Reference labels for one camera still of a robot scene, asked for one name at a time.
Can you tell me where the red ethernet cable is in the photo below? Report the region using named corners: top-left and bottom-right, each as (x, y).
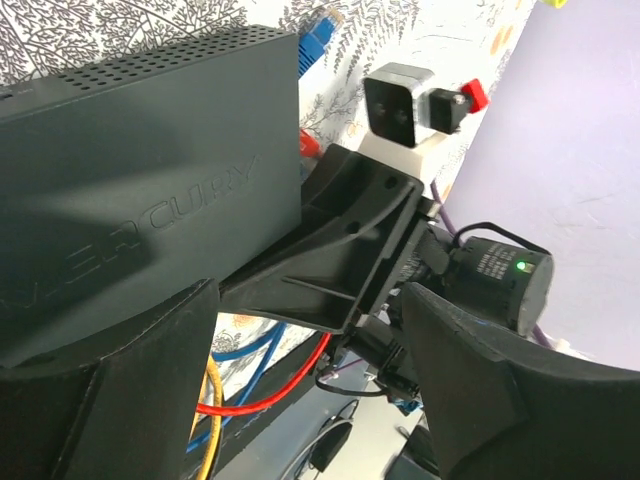
top-left (194, 128), bottom-right (334, 417)

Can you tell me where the yellow ethernet cable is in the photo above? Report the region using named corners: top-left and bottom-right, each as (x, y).
top-left (192, 357), bottom-right (224, 480)

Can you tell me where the lime green bowl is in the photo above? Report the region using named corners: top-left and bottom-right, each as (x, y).
top-left (538, 0), bottom-right (568, 9)

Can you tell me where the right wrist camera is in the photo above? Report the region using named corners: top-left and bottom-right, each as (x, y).
top-left (362, 62), bottom-right (474, 148)

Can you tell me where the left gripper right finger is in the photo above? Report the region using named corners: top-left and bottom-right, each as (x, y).
top-left (401, 283), bottom-right (639, 479)

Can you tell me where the black network switch box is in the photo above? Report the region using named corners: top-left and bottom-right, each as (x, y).
top-left (1, 25), bottom-right (301, 368)

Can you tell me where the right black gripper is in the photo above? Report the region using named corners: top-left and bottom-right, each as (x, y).
top-left (220, 144), bottom-right (554, 411)

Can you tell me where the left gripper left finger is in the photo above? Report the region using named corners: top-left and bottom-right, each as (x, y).
top-left (1, 280), bottom-right (219, 479)

